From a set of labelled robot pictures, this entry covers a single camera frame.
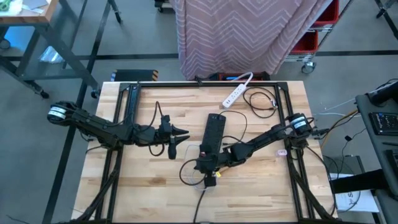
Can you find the grey paper sheet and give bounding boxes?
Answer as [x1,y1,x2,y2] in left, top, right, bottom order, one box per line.
[21,0,50,15]

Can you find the black cable with plug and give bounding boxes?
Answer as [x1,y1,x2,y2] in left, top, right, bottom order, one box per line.
[337,128,368,175]

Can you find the red plastic rack bin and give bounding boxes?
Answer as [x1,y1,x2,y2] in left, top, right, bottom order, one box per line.
[312,0,340,28]
[290,30,320,55]

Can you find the black chair leg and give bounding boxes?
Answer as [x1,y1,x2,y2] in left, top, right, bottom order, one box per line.
[374,0,398,32]

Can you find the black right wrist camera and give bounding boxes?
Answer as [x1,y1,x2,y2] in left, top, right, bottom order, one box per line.
[229,142,250,163]

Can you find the thick black power cord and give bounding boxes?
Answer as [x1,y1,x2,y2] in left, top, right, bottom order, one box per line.
[192,186,208,224]

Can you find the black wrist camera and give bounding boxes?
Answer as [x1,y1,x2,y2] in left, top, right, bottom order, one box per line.
[229,142,250,163]
[136,125,161,147]

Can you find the thin black USB cable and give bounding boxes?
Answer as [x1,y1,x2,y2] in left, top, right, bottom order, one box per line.
[216,110,249,147]

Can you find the black sleeved cable bundle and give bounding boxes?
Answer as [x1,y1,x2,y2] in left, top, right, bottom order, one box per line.
[73,146,122,223]
[287,146,338,223]

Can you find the pink chevron blanket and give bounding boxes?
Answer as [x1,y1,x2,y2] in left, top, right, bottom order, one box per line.
[172,0,335,81]

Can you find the slim black power strip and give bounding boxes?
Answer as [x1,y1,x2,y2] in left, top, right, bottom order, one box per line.
[125,84,141,121]

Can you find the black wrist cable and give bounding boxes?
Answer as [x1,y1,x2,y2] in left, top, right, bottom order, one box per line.
[178,157,208,187]
[154,101,165,126]

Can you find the grey desk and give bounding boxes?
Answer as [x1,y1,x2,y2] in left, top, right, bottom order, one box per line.
[355,93,398,224]

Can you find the red toolbox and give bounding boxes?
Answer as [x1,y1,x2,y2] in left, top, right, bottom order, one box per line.
[206,70,271,82]

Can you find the black strap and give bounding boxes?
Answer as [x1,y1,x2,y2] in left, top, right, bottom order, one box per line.
[330,169,386,194]

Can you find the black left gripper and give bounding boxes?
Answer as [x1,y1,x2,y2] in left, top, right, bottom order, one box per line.
[157,114,191,161]

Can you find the thin white cable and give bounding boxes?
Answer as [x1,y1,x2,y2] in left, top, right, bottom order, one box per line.
[313,98,358,118]

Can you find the white power strip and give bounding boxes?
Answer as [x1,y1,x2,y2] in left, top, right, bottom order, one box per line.
[221,83,248,110]

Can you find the black box yellow stripes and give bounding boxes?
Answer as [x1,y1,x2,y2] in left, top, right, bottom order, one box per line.
[111,68,160,83]

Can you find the black cable silver connector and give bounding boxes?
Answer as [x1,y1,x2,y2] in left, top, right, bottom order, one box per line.
[242,86,279,119]

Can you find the grey box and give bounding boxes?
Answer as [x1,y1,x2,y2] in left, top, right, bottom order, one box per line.
[322,154,365,182]

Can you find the black caster base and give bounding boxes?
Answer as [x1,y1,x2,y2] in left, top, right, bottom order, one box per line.
[154,0,175,14]

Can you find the white printed paper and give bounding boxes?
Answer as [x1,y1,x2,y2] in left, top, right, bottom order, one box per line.
[329,172,381,214]

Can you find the black aluminium table frame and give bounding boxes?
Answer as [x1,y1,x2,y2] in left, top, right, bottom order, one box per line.
[72,81,338,224]

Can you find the wooden workbench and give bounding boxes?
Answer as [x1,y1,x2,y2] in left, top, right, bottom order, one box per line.
[0,0,102,100]

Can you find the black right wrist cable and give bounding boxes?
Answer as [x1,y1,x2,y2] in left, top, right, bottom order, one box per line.
[178,157,208,187]

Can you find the black keypad coloured keys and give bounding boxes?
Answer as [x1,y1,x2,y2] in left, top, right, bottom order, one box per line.
[368,111,398,136]

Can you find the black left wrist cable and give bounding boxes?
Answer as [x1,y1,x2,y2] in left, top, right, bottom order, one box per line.
[154,101,165,126]

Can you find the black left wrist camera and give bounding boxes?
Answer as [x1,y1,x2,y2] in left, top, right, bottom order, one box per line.
[136,125,161,147]

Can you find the black device on desk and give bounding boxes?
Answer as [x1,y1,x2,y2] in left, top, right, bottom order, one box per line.
[364,79,398,107]

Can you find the yellow cable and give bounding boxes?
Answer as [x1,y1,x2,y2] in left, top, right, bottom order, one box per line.
[320,109,359,151]

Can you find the white power strip cord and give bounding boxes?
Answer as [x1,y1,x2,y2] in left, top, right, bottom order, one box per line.
[228,70,254,87]

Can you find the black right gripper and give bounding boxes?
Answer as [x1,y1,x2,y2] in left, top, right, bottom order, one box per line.
[195,147,233,179]

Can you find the white braided USB cable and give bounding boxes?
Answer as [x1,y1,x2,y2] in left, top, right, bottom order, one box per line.
[183,143,220,191]

